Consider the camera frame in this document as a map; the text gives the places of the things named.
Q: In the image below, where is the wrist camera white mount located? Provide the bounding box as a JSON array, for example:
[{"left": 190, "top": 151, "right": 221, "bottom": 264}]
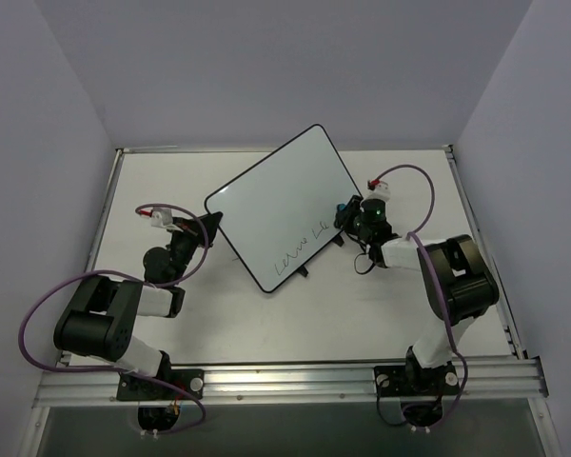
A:
[
  {"left": 150, "top": 208, "right": 173, "bottom": 229},
  {"left": 365, "top": 179, "right": 391, "bottom": 203}
]

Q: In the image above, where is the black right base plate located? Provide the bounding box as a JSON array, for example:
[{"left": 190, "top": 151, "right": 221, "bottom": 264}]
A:
[{"left": 373, "top": 364, "right": 461, "bottom": 398}]

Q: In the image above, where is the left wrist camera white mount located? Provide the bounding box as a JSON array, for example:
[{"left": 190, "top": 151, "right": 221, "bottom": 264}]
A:
[{"left": 150, "top": 208, "right": 173, "bottom": 229}]

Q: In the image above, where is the white whiteboard black frame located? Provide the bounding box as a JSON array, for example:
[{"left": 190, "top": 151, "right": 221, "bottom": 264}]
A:
[{"left": 204, "top": 124, "right": 360, "bottom": 293}]

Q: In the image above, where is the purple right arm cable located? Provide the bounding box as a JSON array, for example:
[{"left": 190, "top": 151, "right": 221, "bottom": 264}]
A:
[{"left": 365, "top": 164, "right": 468, "bottom": 426}]

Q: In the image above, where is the thin black gripper wire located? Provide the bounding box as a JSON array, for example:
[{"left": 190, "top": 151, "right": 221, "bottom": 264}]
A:
[{"left": 352, "top": 240, "right": 382, "bottom": 276}]

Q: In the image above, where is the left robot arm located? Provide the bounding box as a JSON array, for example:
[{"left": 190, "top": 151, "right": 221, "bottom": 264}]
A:
[{"left": 53, "top": 207, "right": 223, "bottom": 399}]

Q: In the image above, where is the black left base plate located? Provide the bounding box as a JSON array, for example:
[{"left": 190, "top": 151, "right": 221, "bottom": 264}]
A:
[{"left": 116, "top": 368, "right": 205, "bottom": 402}]

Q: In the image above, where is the aluminium front frame rail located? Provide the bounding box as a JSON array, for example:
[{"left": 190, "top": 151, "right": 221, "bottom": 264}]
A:
[{"left": 33, "top": 357, "right": 548, "bottom": 407}]

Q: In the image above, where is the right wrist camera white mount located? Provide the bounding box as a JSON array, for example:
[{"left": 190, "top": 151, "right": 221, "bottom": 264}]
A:
[{"left": 365, "top": 179, "right": 391, "bottom": 203}]

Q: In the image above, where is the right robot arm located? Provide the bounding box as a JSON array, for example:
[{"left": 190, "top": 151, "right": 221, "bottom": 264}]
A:
[{"left": 334, "top": 195, "right": 500, "bottom": 393}]

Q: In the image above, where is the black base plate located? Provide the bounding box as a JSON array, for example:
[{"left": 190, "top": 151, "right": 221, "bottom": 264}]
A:
[
  {"left": 373, "top": 364, "right": 461, "bottom": 398},
  {"left": 116, "top": 368, "right": 205, "bottom": 402}
]

